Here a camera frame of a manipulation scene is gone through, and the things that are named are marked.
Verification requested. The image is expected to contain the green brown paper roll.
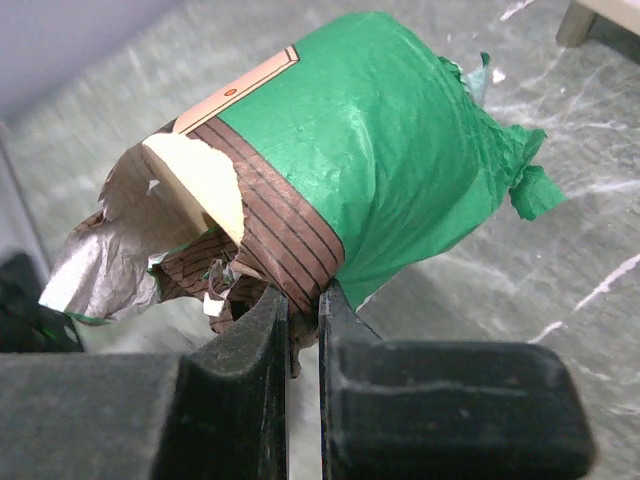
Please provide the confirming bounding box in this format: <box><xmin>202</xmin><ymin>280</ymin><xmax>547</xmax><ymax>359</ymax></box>
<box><xmin>40</xmin><ymin>12</ymin><xmax>564</xmax><ymax>354</ymax></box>

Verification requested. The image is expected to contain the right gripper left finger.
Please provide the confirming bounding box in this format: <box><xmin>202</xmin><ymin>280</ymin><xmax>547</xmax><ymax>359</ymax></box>
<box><xmin>1</xmin><ymin>289</ymin><xmax>289</xmax><ymax>479</ymax></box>

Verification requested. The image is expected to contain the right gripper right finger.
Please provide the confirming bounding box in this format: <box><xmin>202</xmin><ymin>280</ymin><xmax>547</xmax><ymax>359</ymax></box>
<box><xmin>318</xmin><ymin>282</ymin><xmax>597</xmax><ymax>479</ymax></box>

